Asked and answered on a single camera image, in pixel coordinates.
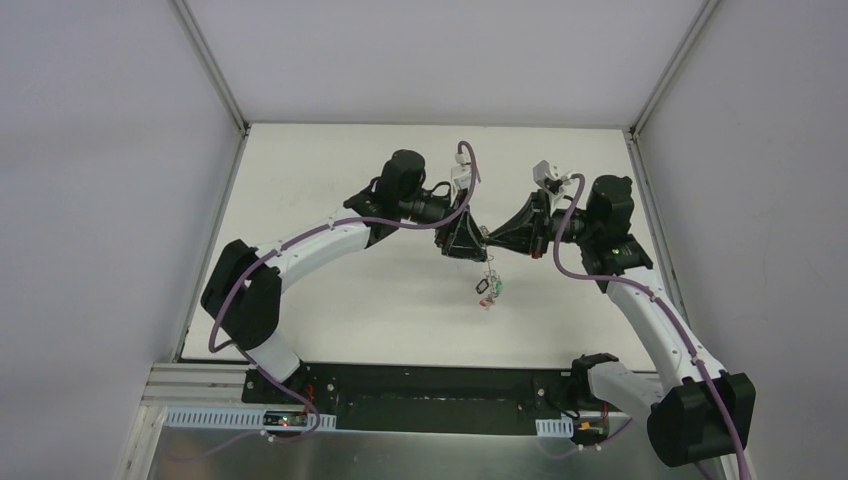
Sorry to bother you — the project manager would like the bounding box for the black key tag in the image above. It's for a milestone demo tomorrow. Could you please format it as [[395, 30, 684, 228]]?
[[475, 278, 490, 295]]

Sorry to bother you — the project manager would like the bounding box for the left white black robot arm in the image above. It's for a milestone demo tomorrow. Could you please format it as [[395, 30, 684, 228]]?
[[200, 141, 479, 405]]

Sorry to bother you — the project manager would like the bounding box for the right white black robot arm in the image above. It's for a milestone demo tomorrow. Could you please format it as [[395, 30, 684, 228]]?
[[485, 174, 756, 479]]

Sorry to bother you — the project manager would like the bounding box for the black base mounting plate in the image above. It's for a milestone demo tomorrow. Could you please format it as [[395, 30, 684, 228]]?
[[241, 363, 615, 436]]

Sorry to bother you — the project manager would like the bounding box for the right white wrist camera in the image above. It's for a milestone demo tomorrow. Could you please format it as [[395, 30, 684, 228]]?
[[532, 160, 573, 210]]

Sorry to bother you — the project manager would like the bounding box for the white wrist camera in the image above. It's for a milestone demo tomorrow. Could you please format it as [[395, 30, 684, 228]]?
[[532, 160, 573, 210], [450, 153, 478, 208]]

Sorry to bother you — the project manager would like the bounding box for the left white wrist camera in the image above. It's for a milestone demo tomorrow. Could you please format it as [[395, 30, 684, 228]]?
[[450, 153, 478, 208]]

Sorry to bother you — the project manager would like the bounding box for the right white cable duct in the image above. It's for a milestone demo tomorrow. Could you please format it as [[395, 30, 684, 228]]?
[[535, 416, 574, 439]]

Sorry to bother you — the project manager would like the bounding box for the white cable duct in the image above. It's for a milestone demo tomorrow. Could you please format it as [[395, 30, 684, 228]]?
[[163, 407, 337, 432], [535, 416, 574, 439]]

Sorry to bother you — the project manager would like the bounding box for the left white cable duct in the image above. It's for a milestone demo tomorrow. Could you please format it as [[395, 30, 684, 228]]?
[[163, 407, 337, 432]]

